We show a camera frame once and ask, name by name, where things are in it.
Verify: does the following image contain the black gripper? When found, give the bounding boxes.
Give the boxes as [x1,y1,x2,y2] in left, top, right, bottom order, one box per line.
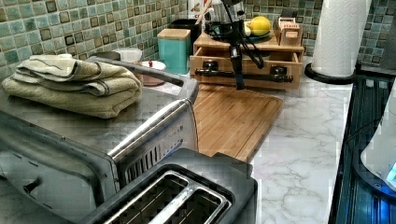
[230,30,247,90]

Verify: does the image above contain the wooden drawer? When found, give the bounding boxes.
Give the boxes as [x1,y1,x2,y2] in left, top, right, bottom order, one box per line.
[190,48,303,90]

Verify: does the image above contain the wooden drawer cabinet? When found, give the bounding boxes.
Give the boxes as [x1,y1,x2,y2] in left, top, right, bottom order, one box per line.
[193,32,304,54]

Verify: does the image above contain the bamboo cutting board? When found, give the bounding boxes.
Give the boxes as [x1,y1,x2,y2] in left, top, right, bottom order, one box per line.
[193,84,283,161]

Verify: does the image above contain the blue plate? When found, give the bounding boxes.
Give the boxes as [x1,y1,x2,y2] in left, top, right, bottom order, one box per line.
[212,28,271,42]

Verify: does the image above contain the toy lemon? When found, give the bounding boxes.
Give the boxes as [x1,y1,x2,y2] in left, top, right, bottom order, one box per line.
[249,16,271,36]

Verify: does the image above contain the tea bag box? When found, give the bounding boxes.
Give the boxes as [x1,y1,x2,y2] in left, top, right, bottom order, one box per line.
[273,17,303,47]

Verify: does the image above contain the black utensil holder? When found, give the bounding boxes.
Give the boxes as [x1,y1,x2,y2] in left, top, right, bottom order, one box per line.
[168,19,202,55]

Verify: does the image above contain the teal canister with wooden lid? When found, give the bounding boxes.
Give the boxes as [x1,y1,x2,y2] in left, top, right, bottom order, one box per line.
[157,29,191,75]

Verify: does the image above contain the wooden spoon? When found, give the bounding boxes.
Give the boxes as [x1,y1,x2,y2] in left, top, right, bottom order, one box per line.
[195,0,212,25]

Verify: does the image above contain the white lid with red knob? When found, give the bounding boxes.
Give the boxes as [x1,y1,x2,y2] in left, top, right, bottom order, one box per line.
[138,60,166,87]

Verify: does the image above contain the black paper towel holder base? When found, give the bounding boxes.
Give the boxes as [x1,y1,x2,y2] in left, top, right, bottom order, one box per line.
[304,63,361,85]

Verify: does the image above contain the clear glass jar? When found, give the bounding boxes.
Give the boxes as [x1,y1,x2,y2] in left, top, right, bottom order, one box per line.
[115,48,143,63]

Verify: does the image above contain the white paper towel roll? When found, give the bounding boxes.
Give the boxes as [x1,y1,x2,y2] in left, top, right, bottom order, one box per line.
[312,0,372,77]

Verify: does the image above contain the black two-slot toaster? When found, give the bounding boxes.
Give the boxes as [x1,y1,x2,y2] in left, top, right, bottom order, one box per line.
[78,148,258,224]

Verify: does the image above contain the folded beige towel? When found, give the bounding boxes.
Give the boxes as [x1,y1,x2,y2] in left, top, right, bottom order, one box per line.
[2,54,142,119]

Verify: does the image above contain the stainless steel toaster oven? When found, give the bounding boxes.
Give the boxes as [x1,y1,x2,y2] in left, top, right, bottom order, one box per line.
[1,57,199,224]

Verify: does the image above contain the black drawer handle bar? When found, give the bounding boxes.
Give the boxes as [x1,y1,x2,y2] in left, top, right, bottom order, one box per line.
[195,61,293,83]

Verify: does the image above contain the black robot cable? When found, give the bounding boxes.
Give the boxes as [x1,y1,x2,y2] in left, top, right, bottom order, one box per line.
[204,0,265,70]

